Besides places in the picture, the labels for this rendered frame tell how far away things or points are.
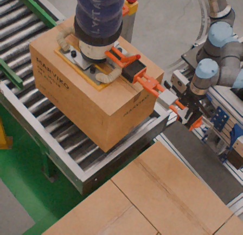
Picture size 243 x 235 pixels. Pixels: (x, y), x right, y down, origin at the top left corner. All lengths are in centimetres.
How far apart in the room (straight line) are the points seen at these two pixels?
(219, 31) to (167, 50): 158
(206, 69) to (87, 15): 58
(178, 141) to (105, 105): 108
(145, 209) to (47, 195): 84
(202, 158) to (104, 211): 92
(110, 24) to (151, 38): 192
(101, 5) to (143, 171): 108
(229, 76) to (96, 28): 62
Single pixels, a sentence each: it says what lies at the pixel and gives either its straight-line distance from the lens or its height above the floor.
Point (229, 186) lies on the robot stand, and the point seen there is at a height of 21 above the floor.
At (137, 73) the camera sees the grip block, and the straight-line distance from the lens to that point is 197.
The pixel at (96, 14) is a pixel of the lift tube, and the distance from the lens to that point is 183.
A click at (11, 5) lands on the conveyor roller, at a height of 54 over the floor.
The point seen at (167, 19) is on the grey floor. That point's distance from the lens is 399.
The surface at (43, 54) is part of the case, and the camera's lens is 221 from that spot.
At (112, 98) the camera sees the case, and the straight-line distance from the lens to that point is 205.
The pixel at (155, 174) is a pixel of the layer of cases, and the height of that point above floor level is 54.
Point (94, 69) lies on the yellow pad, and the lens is 209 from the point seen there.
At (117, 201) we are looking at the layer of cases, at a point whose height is 54.
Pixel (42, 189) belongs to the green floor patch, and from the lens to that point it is 300.
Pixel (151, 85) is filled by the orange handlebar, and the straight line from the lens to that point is 194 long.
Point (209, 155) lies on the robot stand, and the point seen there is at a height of 21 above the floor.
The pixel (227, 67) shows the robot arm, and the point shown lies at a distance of 167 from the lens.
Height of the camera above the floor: 279
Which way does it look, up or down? 57 degrees down
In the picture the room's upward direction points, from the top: 10 degrees clockwise
